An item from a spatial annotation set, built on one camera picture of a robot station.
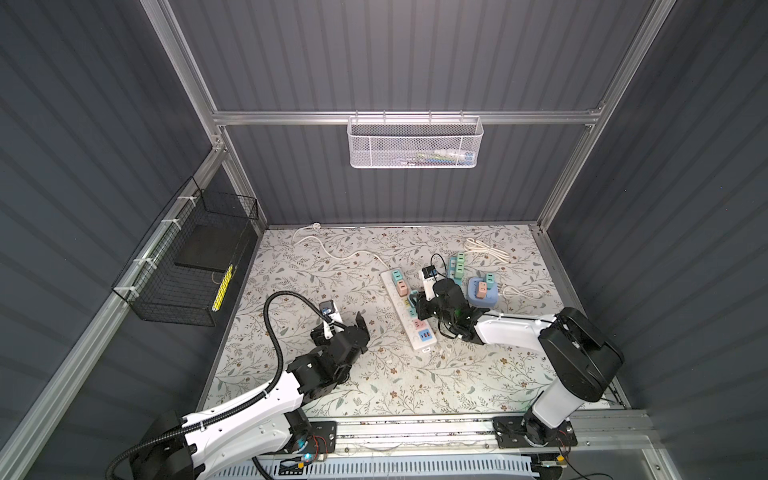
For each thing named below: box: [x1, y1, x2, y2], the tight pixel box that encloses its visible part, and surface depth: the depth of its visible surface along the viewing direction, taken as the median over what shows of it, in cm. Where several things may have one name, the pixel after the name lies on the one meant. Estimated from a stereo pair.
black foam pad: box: [174, 224, 241, 273], surface depth 78 cm
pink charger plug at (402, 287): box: [397, 279, 408, 297], surface depth 96 cm
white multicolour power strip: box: [379, 267, 438, 351], surface depth 93 cm
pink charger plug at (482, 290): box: [476, 281, 487, 299], surface depth 96 cm
